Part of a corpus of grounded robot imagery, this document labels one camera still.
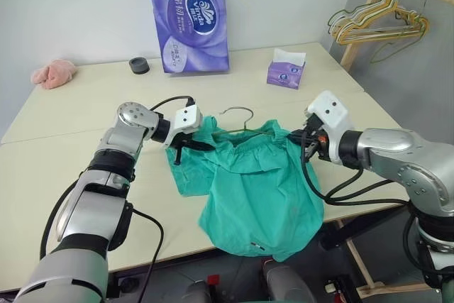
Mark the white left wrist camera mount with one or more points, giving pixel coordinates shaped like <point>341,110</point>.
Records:
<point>186,118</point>

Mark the purple-blue tissue multipack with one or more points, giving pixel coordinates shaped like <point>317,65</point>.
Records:
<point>193,22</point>

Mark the large grey rounded shape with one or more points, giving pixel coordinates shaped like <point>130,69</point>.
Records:
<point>287,285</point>

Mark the pink plush cloth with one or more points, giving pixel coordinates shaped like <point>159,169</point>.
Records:
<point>55,74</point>

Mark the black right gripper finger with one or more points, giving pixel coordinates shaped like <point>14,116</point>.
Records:
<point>311,149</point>
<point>297,136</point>

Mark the small grey rounded shape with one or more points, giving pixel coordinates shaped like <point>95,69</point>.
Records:
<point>196,292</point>

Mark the light wooden leg frame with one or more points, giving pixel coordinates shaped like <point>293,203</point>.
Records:
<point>365,267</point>

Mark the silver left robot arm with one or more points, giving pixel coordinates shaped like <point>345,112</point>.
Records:
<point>88,210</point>

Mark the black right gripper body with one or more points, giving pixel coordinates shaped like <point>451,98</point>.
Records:
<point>315,136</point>

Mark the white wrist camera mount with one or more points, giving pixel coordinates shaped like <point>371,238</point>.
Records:
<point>330,108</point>
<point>186,118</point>

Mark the black table support beam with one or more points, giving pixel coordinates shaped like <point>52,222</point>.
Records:
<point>358,230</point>

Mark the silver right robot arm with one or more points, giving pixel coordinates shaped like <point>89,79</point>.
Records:
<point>397,154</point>

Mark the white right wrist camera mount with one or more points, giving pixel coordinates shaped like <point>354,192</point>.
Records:
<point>330,108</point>

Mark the green shirt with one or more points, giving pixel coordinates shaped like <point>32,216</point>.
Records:
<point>255,193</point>

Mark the wooden clothes rack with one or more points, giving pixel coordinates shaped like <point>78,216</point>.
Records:
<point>353,54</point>

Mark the purple tissue box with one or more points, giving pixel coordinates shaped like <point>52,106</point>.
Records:
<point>285,72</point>

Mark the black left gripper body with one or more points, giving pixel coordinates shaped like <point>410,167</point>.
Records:
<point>181,142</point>

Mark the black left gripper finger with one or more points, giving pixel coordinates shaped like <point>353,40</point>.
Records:
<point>178,157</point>
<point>202,145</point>

